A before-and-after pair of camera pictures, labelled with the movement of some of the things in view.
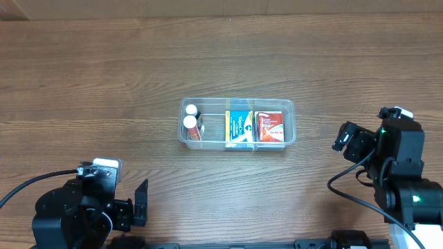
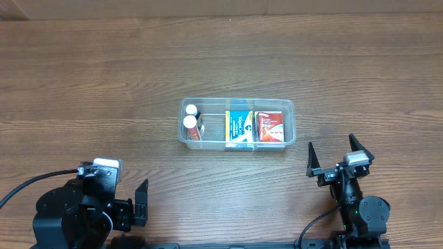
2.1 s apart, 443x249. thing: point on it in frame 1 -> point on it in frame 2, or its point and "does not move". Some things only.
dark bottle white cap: (192, 109) does not move
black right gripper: (357, 139) -> (336, 171)
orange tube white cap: (192, 133) does not move
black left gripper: (125, 210) does not move
